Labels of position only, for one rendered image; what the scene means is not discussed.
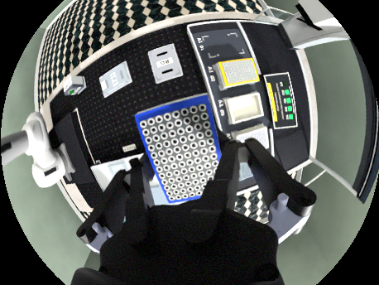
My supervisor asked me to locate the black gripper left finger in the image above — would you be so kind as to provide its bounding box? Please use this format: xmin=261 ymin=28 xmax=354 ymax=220
xmin=76 ymin=151 xmax=156 ymax=255

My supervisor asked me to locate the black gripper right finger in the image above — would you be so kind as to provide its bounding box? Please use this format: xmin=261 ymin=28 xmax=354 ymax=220
xmin=181 ymin=127 xmax=317 ymax=251

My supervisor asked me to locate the white ready key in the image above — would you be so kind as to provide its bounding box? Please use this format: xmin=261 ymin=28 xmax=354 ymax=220
xmin=63 ymin=76 xmax=86 ymax=95

